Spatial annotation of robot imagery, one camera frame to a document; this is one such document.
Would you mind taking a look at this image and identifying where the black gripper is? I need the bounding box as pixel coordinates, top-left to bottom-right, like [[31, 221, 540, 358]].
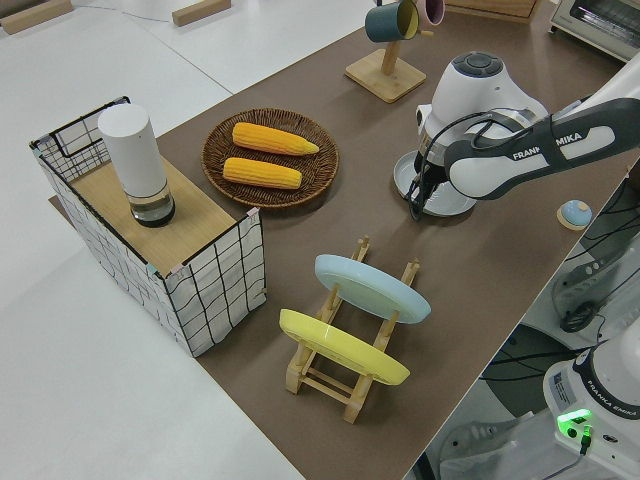
[[408, 157, 454, 222]]

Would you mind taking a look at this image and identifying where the gray round plate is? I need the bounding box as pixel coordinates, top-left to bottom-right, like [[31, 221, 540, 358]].
[[392, 149, 476, 218]]

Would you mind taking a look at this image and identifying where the light blue plate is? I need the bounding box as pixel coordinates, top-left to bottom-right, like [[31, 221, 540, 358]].
[[314, 253, 432, 327]]

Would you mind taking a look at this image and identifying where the yellow plate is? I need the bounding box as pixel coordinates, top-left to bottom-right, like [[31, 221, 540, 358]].
[[278, 308, 412, 388]]

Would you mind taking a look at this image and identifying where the wooden plate rack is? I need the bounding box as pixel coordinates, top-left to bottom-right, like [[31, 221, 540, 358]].
[[284, 234, 422, 425]]

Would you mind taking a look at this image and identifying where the brown wicker basket tray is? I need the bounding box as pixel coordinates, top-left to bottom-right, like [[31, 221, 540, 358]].
[[201, 107, 341, 210]]

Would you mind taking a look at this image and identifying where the wooden mug tree stand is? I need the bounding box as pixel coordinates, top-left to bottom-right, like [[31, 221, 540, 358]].
[[344, 0, 434, 104]]

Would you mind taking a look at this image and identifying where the blue bell on wooden base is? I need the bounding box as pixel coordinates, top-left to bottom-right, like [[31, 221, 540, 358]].
[[556, 199, 594, 232]]

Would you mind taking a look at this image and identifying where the pointed yellow corn cob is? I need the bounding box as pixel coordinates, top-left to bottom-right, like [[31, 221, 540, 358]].
[[232, 122, 321, 157]]

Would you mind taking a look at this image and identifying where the blunt yellow corn cob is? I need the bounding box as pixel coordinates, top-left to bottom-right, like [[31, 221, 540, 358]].
[[222, 157, 303, 191]]

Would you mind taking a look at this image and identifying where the dark teal mug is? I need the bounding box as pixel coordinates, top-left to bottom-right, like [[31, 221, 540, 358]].
[[364, 0, 419, 44]]

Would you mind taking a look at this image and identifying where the pink mug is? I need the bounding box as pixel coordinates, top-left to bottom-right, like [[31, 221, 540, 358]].
[[416, 0, 447, 27]]

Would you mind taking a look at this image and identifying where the wooden drawer cabinet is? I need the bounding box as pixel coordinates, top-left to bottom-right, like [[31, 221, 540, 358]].
[[443, 0, 542, 24]]

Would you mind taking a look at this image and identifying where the wooden board lid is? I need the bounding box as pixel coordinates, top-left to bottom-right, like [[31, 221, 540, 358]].
[[68, 159, 237, 277]]

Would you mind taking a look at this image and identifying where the white toaster oven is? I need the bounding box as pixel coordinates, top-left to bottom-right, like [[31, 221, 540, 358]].
[[546, 0, 640, 64]]

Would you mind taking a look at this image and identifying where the white cylinder bottle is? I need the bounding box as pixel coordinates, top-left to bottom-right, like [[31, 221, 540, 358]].
[[96, 103, 178, 229]]

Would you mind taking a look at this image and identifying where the wooden block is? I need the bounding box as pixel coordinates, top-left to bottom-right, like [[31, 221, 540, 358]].
[[0, 0, 74, 36], [171, 0, 232, 27]]

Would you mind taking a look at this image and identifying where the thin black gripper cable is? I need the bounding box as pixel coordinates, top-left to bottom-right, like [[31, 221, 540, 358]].
[[408, 112, 507, 222]]

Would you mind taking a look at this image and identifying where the black floor cable bundle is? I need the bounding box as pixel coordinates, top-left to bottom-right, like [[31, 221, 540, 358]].
[[559, 298, 608, 334]]

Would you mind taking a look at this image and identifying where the black wire basket with liner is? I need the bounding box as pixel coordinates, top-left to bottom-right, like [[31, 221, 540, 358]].
[[28, 94, 267, 359]]

